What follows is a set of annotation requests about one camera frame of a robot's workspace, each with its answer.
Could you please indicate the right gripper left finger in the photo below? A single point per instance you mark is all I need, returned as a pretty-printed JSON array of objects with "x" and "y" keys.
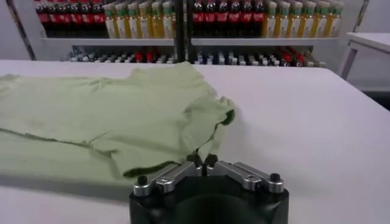
[{"x": 170, "y": 179}]

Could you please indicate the light green shirt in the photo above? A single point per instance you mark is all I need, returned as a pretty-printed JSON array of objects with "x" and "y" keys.
[{"x": 91, "y": 121}]

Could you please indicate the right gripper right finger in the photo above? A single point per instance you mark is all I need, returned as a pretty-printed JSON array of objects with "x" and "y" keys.
[{"x": 246, "y": 176}]

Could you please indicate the red cap cola bottle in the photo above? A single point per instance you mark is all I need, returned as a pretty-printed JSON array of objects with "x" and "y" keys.
[
  {"x": 76, "y": 18},
  {"x": 222, "y": 18},
  {"x": 198, "y": 18},
  {"x": 42, "y": 18},
  {"x": 53, "y": 18},
  {"x": 258, "y": 18},
  {"x": 234, "y": 18},
  {"x": 210, "y": 18},
  {"x": 99, "y": 18},
  {"x": 246, "y": 18},
  {"x": 88, "y": 18},
  {"x": 65, "y": 18}
]

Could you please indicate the white metal drinks shelf rack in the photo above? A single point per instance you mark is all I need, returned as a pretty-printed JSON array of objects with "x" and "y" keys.
[{"x": 259, "y": 42}]

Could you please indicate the beverage display fridge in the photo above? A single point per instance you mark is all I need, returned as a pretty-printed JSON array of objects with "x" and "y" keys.
[{"x": 106, "y": 42}]

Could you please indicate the dark metal frame pole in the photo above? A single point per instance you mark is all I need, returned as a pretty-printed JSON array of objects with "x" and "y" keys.
[
  {"x": 361, "y": 15},
  {"x": 21, "y": 30}
]

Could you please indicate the green cap yellow juice bottle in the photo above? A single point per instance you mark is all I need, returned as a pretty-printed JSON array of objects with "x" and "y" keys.
[
  {"x": 295, "y": 24},
  {"x": 133, "y": 24},
  {"x": 144, "y": 24},
  {"x": 334, "y": 24},
  {"x": 282, "y": 24},
  {"x": 121, "y": 24},
  {"x": 110, "y": 24},
  {"x": 307, "y": 24},
  {"x": 156, "y": 24},
  {"x": 321, "y": 24},
  {"x": 167, "y": 24},
  {"x": 270, "y": 24}
]

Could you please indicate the white side table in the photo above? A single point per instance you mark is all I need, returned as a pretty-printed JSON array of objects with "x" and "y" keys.
[{"x": 371, "y": 41}]

